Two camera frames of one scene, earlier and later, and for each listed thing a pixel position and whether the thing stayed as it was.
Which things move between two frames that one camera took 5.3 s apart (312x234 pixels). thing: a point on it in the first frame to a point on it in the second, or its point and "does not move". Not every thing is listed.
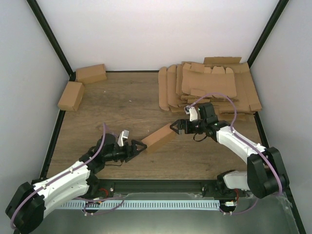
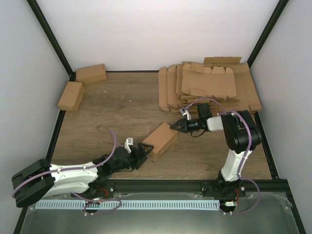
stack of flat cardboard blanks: (224, 82) does not move
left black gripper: (128, 151) to (140, 158)
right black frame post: (277, 12) does not move
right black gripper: (181, 126) does not move
